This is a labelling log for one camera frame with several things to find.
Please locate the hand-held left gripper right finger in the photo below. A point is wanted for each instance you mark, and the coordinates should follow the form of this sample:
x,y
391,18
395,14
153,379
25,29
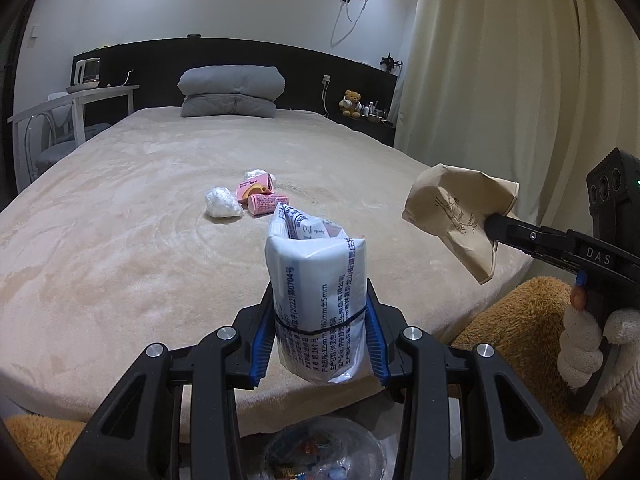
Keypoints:
x,y
377,355

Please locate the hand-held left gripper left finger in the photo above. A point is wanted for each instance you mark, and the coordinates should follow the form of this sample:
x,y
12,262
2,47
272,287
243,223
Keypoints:
x,y
262,355

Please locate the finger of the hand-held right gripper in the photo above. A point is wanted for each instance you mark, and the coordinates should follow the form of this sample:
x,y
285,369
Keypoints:
x,y
557,259
525,237

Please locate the white wet wipes packet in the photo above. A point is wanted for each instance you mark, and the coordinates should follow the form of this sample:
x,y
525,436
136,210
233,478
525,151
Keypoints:
x,y
320,300

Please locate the brown paper bag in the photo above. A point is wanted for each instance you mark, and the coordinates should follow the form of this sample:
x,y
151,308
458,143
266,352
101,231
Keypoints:
x,y
450,210

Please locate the plastic-lined trash bin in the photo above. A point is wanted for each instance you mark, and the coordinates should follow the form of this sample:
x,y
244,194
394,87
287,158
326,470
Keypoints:
x,y
325,450

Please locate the pink wrapper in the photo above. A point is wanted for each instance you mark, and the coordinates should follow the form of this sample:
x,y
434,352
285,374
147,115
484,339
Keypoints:
x,y
267,205

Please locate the white tissue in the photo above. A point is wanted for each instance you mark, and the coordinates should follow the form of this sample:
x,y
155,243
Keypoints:
x,y
252,175
222,203

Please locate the pink cake box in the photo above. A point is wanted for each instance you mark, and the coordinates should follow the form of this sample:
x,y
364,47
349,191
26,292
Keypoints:
x,y
256,188

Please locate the person's right hand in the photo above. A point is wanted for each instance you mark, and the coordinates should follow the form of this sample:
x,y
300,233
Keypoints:
x,y
577,345

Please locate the person's brown fuzzy right leg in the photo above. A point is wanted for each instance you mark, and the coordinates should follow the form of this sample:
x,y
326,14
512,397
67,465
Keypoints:
x,y
520,340

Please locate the person's brown fuzzy leg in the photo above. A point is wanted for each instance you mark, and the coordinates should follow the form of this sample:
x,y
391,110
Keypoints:
x,y
35,445
520,340

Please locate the beige bed blanket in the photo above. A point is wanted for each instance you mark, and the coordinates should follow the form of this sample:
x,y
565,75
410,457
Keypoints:
x,y
125,240

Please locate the small toiletry bottles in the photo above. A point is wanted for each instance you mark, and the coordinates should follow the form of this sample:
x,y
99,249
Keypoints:
x,y
376,114

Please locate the brown teddy bear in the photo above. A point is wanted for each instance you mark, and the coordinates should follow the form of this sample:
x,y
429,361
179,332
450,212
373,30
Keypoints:
x,y
351,104

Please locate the dark potted plant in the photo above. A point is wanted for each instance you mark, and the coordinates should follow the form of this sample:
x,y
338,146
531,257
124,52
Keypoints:
x,y
390,63

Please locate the person's brown fuzzy left leg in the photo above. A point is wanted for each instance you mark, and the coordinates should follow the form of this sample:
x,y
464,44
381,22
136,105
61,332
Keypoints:
x,y
35,445

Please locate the folded grey duvet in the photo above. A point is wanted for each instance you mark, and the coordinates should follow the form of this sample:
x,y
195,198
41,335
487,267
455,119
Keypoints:
x,y
230,90

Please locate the black headboard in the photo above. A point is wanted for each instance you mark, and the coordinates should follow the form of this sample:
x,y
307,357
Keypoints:
x,y
305,65

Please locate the white chair with grey cushion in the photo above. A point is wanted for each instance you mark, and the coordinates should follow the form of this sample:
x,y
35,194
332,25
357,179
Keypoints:
x,y
55,152

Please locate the white desk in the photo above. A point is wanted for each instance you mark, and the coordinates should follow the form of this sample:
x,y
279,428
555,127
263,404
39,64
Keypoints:
x,y
100,92

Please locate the white electric kettle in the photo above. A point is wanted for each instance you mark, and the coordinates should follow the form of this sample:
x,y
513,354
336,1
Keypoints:
x,y
87,72

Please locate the dark glass door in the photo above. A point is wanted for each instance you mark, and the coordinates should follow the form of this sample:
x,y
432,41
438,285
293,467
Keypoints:
x,y
10,85

